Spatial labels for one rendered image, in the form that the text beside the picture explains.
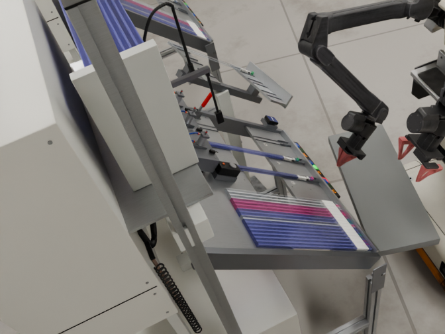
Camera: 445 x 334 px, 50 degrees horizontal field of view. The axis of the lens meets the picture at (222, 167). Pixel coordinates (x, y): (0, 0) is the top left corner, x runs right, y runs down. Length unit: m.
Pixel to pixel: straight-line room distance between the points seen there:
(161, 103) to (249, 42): 2.88
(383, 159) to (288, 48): 1.78
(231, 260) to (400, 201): 0.90
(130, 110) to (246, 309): 1.10
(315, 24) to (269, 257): 0.69
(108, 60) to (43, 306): 0.62
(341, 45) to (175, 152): 2.72
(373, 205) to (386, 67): 1.67
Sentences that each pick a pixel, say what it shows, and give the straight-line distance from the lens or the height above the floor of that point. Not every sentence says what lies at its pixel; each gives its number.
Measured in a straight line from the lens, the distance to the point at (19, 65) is 0.95.
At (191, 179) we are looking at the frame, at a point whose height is 1.39.
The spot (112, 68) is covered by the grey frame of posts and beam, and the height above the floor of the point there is 1.79.
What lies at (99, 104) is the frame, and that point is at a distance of 0.90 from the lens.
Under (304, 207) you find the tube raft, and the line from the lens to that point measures 1.60.
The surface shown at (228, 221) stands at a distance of 1.31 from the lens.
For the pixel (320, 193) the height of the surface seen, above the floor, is 0.75.
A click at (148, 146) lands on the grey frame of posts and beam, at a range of 0.81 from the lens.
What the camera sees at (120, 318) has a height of 1.11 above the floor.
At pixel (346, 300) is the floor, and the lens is 2.38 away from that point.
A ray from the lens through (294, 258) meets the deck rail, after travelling 1.36.
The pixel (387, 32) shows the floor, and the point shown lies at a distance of 3.74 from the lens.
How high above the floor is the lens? 2.17
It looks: 48 degrees down
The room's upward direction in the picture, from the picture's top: 17 degrees counter-clockwise
